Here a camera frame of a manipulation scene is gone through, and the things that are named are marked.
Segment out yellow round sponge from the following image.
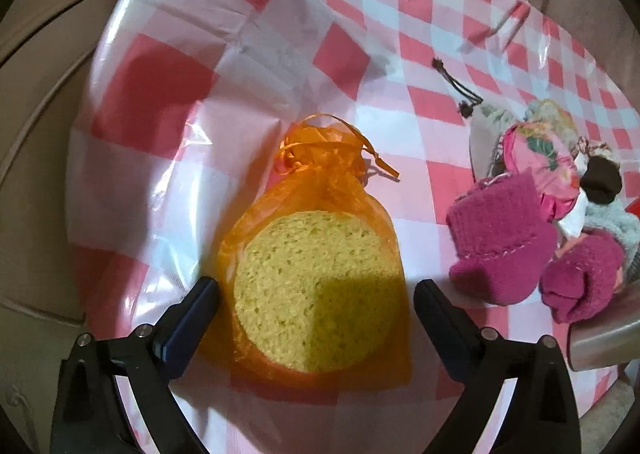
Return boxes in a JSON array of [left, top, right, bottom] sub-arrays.
[[233, 211, 406, 373]]

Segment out orange organza drawstring bag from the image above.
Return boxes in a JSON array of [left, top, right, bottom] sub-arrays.
[[201, 113, 411, 392]]

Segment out magenta knit sock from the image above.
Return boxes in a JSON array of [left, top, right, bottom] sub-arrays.
[[447, 173, 558, 306], [539, 230, 625, 324]]

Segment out grey fuzzy sock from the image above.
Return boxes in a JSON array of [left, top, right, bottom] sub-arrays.
[[584, 199, 640, 282]]

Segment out pink floral fabric pouch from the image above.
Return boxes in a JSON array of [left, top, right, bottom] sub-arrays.
[[501, 122, 579, 221]]

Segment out red white checkered tablecloth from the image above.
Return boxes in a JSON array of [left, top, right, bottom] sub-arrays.
[[64, 0, 640, 454]]

